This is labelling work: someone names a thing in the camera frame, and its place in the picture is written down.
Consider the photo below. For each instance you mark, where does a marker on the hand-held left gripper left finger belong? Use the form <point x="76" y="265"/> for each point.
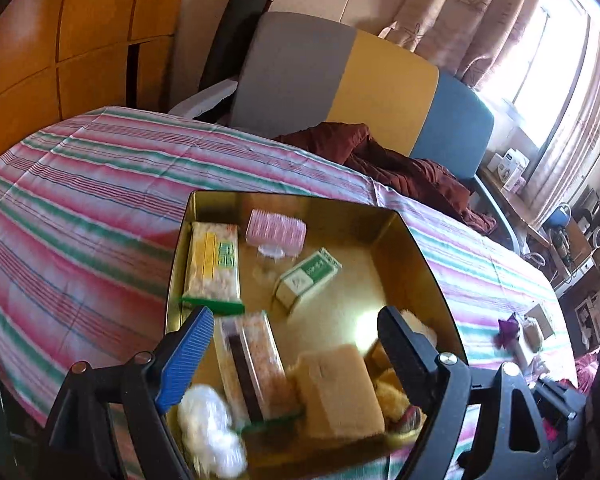
<point x="185" y="360"/>

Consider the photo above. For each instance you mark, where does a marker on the white plastic bag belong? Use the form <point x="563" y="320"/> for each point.
<point x="205" y="420"/>

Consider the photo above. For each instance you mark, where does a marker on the black radio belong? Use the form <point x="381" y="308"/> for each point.
<point x="597" y="230"/>

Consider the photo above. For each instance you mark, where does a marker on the cream printed box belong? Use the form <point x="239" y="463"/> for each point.
<point x="539" y="322"/>

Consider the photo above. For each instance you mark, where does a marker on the striped tablecloth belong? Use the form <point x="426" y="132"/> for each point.
<point x="105" y="185"/>

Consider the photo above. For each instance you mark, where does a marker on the wooden window shelf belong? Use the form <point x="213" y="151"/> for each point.
<point x="525" y="210"/>

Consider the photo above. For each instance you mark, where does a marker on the black rolled mat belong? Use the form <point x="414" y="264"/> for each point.
<point x="235" y="35"/>

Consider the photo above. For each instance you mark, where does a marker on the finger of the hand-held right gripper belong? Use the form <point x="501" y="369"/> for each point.
<point x="560" y="400"/>

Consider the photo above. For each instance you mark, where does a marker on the yellow green snack packet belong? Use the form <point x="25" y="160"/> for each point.
<point x="210" y="265"/>

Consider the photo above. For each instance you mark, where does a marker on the grey yellow blue chair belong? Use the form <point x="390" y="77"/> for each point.
<point x="300" y="75"/>

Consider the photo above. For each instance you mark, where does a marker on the gold tin box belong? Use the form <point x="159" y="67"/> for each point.
<point x="340" y="300"/>

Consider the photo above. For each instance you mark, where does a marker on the blue round object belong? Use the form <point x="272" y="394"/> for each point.
<point x="557" y="217"/>

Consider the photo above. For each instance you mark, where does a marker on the wooden wardrobe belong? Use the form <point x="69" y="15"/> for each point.
<point x="80" y="35"/>

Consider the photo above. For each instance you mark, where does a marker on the brown striped snack packet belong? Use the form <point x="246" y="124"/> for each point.
<point x="260" y="360"/>

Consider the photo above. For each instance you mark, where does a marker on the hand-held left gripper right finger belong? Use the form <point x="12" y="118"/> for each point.
<point x="405" y="360"/>

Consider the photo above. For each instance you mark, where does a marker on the small green white box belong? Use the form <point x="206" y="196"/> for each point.
<point x="305" y="277"/>

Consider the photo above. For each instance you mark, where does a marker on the purple small item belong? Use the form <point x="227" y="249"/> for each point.
<point x="507" y="330"/>

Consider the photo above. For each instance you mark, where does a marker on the white carton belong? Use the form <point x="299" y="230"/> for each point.
<point x="510" y="165"/>

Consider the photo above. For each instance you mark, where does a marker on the patterned curtain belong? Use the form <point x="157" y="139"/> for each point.
<point x="580" y="135"/>
<point x="455" y="10"/>

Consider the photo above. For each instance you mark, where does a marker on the small pink container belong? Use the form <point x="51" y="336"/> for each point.
<point x="518" y="185"/>

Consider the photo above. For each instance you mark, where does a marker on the maroon cloth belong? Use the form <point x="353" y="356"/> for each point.
<point x="405" y="170"/>

